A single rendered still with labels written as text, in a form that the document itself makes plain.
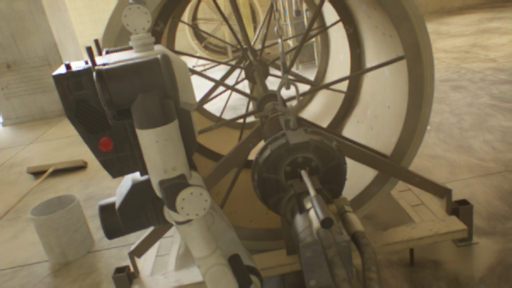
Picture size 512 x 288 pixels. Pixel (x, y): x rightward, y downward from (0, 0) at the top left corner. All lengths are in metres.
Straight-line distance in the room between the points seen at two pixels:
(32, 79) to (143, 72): 6.89
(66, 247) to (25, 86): 5.06
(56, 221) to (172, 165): 2.07
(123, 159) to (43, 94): 6.68
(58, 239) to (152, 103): 2.20
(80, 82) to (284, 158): 0.57
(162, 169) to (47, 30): 6.65
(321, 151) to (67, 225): 2.10
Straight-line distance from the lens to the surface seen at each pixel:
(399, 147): 2.22
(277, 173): 1.16
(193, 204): 0.89
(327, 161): 1.17
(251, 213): 2.54
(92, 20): 12.70
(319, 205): 0.91
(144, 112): 0.84
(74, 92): 1.00
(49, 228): 2.93
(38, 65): 7.60
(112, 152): 1.03
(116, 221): 1.15
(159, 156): 0.86
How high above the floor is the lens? 1.46
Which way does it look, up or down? 21 degrees down
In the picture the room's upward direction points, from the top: 10 degrees counter-clockwise
